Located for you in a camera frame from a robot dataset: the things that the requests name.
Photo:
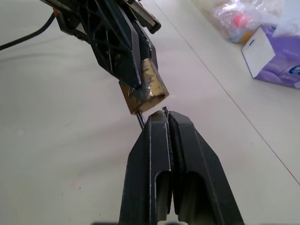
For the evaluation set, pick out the brass padlock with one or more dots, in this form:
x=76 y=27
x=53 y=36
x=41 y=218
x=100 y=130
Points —
x=152 y=82

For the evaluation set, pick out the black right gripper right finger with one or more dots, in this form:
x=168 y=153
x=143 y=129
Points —
x=199 y=173

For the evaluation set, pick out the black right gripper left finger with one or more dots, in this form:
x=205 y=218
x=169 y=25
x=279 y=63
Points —
x=145 y=168

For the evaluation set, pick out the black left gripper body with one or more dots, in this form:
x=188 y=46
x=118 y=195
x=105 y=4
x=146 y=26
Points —
x=68 y=21

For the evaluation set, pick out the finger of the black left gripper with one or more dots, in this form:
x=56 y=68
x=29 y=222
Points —
x=147 y=49
x=112 y=39

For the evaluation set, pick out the clear plastic bag with items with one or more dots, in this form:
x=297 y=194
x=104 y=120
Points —
x=241 y=21

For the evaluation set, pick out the purple tissue box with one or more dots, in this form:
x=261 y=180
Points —
x=274 y=63

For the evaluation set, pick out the white tissue sheet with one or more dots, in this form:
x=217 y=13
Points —
x=290 y=23

